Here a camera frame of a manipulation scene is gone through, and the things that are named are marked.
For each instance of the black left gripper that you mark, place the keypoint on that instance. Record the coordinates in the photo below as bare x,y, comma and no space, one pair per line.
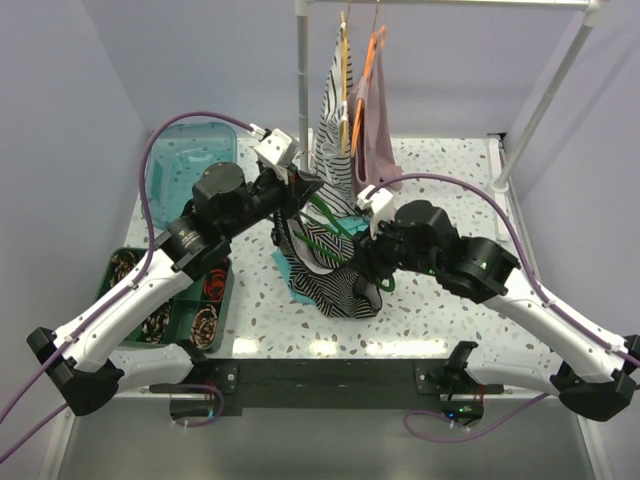
296,190

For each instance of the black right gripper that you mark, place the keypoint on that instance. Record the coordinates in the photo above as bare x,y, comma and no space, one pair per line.
366,258

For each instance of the green hanger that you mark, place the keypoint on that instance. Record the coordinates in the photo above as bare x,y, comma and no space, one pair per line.
331,224

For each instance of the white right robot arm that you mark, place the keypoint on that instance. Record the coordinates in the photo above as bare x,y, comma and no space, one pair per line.
588,368

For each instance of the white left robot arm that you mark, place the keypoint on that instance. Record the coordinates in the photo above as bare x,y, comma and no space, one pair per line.
83,358

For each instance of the teal tank top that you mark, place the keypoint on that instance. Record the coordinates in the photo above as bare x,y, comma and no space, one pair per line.
351,224

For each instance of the pink tank top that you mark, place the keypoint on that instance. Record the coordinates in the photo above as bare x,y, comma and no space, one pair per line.
374,160

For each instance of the yellow hanger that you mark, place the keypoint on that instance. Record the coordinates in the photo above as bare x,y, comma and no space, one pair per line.
344,50

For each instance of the orange hanger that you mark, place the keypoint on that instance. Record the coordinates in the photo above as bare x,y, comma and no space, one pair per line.
377,41

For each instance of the teal transparent plastic bin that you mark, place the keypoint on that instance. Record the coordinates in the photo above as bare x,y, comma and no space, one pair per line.
178,160

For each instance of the dark green organizer tray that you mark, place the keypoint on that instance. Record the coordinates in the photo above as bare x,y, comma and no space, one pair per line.
196,314

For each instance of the white clothes rack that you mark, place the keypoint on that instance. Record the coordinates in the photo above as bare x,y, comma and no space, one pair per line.
504,155

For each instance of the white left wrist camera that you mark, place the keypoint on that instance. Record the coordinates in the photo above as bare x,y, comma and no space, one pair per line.
277,152

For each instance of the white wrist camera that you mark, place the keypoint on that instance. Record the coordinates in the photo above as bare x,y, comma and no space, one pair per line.
277,152
381,206

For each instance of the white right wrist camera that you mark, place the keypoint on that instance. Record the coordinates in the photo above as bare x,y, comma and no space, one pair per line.
381,206

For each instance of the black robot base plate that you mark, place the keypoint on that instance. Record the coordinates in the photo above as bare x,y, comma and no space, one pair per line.
394,383

